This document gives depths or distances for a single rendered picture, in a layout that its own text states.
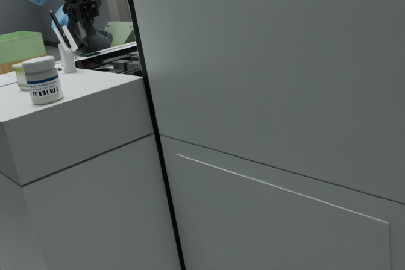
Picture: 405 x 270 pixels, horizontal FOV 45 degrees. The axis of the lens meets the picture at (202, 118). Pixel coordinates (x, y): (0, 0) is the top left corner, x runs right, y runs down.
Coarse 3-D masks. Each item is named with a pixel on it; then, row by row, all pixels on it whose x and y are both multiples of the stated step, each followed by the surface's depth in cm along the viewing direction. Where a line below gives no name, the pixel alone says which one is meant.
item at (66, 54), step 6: (54, 30) 137; (66, 30) 139; (60, 36) 137; (72, 42) 138; (60, 48) 139; (66, 48) 136; (72, 48) 138; (60, 54) 140; (66, 54) 140; (72, 54) 141; (66, 60) 140; (72, 60) 141; (66, 66) 140; (72, 66) 141; (66, 72) 141
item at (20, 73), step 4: (16, 64) 124; (20, 64) 123; (16, 68) 124; (20, 68) 123; (16, 72) 125; (20, 72) 123; (24, 72) 122; (16, 76) 126; (20, 76) 124; (24, 76) 123; (20, 80) 125; (24, 80) 123; (20, 84) 126; (24, 84) 124; (20, 88) 126; (24, 88) 125
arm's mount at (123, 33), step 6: (108, 24) 217; (114, 24) 213; (120, 24) 208; (126, 24) 203; (132, 24) 198; (108, 30) 214; (114, 30) 209; (120, 30) 204; (126, 30) 200; (132, 30) 196; (114, 36) 206; (120, 36) 201; (126, 36) 197; (132, 36) 196; (114, 42) 203; (120, 42) 198; (126, 42) 195
